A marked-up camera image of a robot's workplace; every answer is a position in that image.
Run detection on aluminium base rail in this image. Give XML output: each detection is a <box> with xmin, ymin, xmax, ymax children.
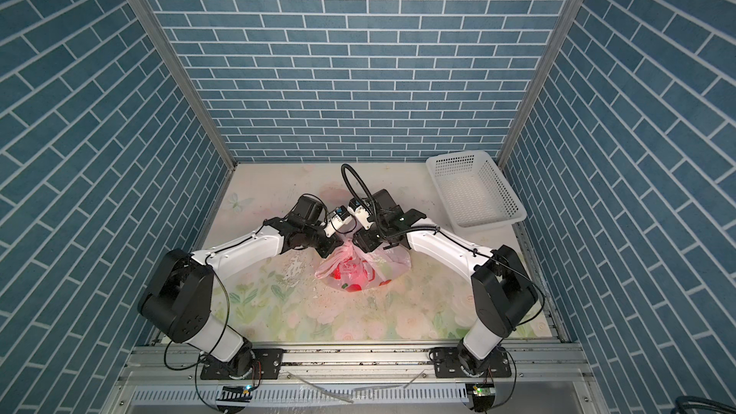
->
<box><xmin>114</xmin><ymin>340</ymin><xmax>593</xmax><ymax>386</ymax></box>

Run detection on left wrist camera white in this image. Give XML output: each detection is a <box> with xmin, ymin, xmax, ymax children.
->
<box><xmin>324</xmin><ymin>206</ymin><xmax>353</xmax><ymax>238</ymax></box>

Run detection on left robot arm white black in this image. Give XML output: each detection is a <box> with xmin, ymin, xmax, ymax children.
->
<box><xmin>138</xmin><ymin>195</ymin><xmax>352</xmax><ymax>379</ymax></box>

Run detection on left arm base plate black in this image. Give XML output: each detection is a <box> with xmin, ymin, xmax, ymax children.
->
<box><xmin>199</xmin><ymin>348</ymin><xmax>285</xmax><ymax>381</ymax></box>

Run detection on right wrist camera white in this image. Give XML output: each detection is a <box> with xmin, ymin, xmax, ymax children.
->
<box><xmin>348</xmin><ymin>197</ymin><xmax>373</xmax><ymax>229</ymax></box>

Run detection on pink plastic fruit bag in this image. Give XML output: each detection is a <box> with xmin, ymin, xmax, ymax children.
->
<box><xmin>314</xmin><ymin>241</ymin><xmax>411</xmax><ymax>292</ymax></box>

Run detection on white slotted cable duct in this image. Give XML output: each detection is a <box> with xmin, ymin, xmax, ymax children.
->
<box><xmin>130</xmin><ymin>383</ymin><xmax>469</xmax><ymax>407</ymax></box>

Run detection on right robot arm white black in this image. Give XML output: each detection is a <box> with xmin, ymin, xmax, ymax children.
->
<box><xmin>347</xmin><ymin>190</ymin><xmax>542</xmax><ymax>376</ymax></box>

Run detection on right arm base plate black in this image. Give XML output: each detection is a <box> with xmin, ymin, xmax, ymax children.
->
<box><xmin>429</xmin><ymin>344</ymin><xmax>513</xmax><ymax>379</ymax></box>

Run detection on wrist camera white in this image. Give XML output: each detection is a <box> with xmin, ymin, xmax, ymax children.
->
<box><xmin>348</xmin><ymin>197</ymin><xmax>373</xmax><ymax>229</ymax></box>
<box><xmin>324</xmin><ymin>206</ymin><xmax>353</xmax><ymax>238</ymax></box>

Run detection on white plastic mesh basket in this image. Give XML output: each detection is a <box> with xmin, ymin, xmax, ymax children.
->
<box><xmin>425</xmin><ymin>151</ymin><xmax>527</xmax><ymax>235</ymax></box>

